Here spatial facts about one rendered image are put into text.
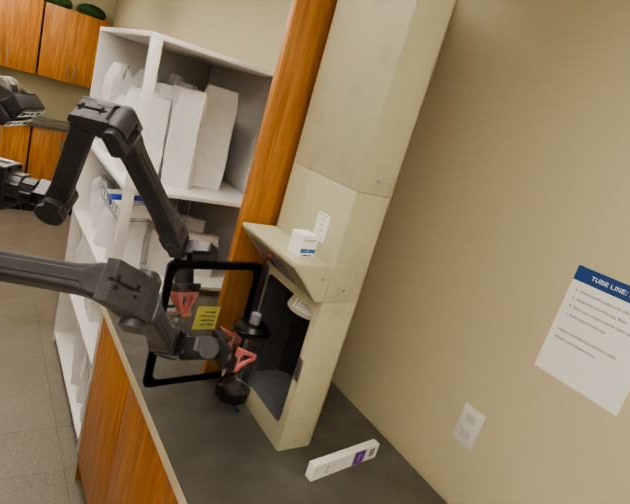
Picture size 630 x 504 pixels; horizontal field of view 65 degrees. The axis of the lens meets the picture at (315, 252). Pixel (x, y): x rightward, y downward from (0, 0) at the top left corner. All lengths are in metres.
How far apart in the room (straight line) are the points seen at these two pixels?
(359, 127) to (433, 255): 0.53
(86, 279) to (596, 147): 1.14
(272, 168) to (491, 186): 0.63
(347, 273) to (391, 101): 0.44
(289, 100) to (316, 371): 0.77
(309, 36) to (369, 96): 0.33
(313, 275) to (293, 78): 0.58
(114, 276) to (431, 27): 0.87
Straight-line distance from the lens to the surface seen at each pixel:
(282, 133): 1.49
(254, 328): 1.37
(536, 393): 1.40
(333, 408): 1.77
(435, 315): 1.57
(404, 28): 1.23
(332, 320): 1.33
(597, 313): 1.31
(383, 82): 1.22
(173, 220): 1.39
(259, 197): 1.50
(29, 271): 0.95
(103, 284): 0.88
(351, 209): 1.21
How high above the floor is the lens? 1.86
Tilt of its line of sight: 15 degrees down
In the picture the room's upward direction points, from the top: 17 degrees clockwise
